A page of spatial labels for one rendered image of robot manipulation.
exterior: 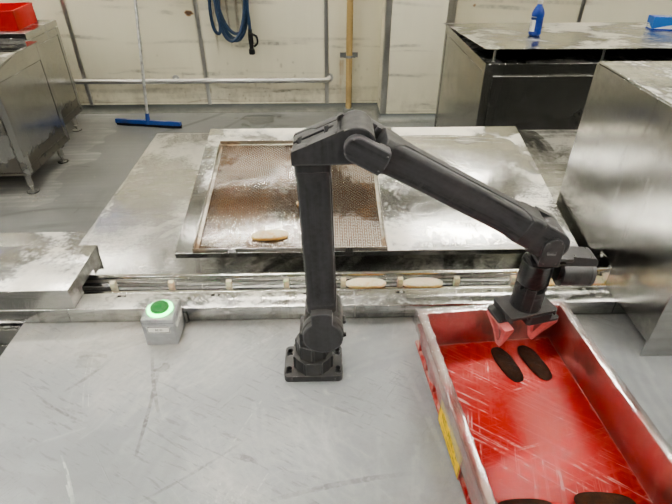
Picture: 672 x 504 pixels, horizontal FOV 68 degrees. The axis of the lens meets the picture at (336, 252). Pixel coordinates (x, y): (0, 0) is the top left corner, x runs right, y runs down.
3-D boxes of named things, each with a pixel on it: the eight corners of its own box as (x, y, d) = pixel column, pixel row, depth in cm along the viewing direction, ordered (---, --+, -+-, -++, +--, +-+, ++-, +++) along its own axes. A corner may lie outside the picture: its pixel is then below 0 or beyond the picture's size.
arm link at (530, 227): (335, 132, 81) (335, 161, 73) (353, 102, 78) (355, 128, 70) (537, 237, 93) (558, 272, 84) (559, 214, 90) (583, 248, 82)
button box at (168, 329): (147, 357, 112) (135, 320, 106) (156, 332, 119) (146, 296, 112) (184, 356, 112) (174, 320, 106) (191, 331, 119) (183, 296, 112)
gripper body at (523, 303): (491, 304, 98) (498, 274, 94) (535, 295, 100) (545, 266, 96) (509, 326, 93) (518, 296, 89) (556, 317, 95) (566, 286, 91)
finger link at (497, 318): (479, 335, 102) (487, 300, 97) (509, 328, 104) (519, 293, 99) (497, 358, 97) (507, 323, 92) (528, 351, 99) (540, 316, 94)
